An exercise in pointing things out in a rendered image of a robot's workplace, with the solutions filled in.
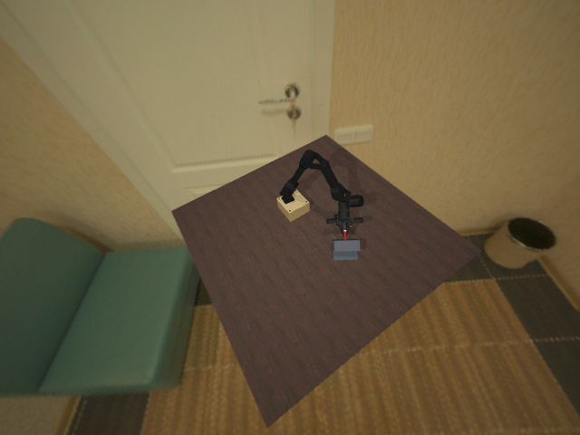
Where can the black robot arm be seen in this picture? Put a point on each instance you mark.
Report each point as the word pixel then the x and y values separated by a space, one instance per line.
pixel 337 189

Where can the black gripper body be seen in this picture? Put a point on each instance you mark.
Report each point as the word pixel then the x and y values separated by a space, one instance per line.
pixel 344 214

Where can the dark grey sloped panel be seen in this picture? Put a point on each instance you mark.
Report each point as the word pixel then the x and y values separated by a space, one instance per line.
pixel 345 249

